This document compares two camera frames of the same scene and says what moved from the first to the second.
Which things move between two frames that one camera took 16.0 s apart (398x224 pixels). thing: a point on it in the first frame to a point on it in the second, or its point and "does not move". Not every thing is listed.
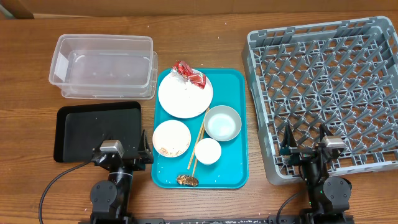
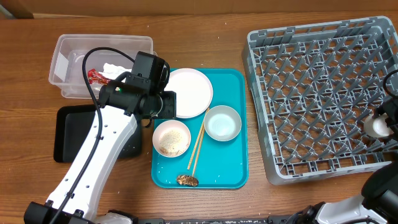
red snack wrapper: x=185 y=70 to x=94 y=77
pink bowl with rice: x=171 y=138 does not move
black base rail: x=255 y=219 does not move
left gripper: x=143 y=150 to x=170 y=109
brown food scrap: x=187 y=180 does not move
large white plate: x=182 y=100 does not move
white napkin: x=184 y=80 to x=113 y=71
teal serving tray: x=217 y=155 does not move
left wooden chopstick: x=198 y=138 does not move
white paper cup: x=208 y=150 to x=377 y=127
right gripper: x=306 y=154 to x=389 y=112
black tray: x=80 y=129 does not move
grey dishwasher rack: x=341 y=75 does not move
